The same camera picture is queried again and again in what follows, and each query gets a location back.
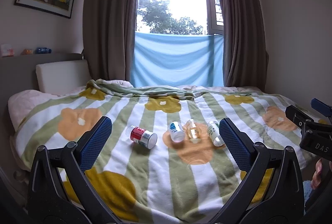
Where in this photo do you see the clear amber bottle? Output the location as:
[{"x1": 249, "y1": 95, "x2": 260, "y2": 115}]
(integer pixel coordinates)
[{"x1": 185, "y1": 118, "x2": 204, "y2": 143}]

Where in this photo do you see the floral striped blanket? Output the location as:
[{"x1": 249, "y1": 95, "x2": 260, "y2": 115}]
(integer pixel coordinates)
[{"x1": 14, "y1": 79, "x2": 328, "y2": 223}]

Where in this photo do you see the pale pink quilt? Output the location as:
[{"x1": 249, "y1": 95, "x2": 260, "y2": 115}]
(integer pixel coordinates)
[{"x1": 7, "y1": 80, "x2": 134, "y2": 133}]

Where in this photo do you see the grey headboard shelf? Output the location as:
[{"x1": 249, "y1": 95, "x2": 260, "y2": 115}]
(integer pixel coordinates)
[{"x1": 0, "y1": 52, "x2": 85, "y2": 65}]

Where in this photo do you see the pink white small box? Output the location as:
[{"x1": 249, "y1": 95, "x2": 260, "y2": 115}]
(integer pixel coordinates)
[{"x1": 1, "y1": 44, "x2": 15, "y2": 57}]

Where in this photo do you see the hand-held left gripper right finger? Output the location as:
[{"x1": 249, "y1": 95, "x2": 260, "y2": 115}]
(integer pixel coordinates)
[{"x1": 215, "y1": 117, "x2": 305, "y2": 224}]

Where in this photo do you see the brown curtain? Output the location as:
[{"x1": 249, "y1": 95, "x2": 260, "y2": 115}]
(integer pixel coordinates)
[
  {"x1": 212, "y1": 0, "x2": 268, "y2": 88},
  {"x1": 82, "y1": 0, "x2": 145, "y2": 85}
]

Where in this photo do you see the white pillow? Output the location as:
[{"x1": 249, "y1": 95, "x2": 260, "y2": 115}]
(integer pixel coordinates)
[{"x1": 35, "y1": 59, "x2": 91, "y2": 95}]

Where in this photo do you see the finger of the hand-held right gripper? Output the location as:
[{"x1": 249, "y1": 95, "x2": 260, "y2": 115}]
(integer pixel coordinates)
[
  {"x1": 285, "y1": 105, "x2": 332, "y2": 134},
  {"x1": 311, "y1": 98, "x2": 332, "y2": 118}
]

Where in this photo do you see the light blue fluffy cloth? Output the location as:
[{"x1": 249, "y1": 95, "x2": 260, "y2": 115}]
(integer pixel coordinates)
[{"x1": 302, "y1": 180, "x2": 316, "y2": 204}]

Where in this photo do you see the person's right hand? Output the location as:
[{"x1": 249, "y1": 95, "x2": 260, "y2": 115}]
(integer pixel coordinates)
[{"x1": 311, "y1": 158, "x2": 323, "y2": 190}]

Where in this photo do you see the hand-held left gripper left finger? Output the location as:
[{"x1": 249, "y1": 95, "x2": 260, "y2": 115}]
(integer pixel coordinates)
[{"x1": 27, "y1": 116, "x2": 115, "y2": 224}]

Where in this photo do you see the blue white bottle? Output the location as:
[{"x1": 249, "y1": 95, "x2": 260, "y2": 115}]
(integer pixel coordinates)
[{"x1": 168, "y1": 121, "x2": 186, "y2": 144}]

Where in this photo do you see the red white bottle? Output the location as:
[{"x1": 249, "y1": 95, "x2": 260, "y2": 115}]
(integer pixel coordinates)
[{"x1": 126, "y1": 125, "x2": 158, "y2": 149}]

